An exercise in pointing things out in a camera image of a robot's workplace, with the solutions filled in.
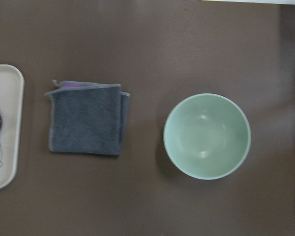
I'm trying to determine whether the cream rabbit tray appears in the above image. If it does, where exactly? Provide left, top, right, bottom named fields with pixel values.
left=0, top=64, right=24, bottom=189

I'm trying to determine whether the green bowl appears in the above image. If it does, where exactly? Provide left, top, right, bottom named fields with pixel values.
left=163, top=93, right=251, bottom=180

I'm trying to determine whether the grey folded cloth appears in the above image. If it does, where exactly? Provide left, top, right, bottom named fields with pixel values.
left=46, top=80, right=130, bottom=156

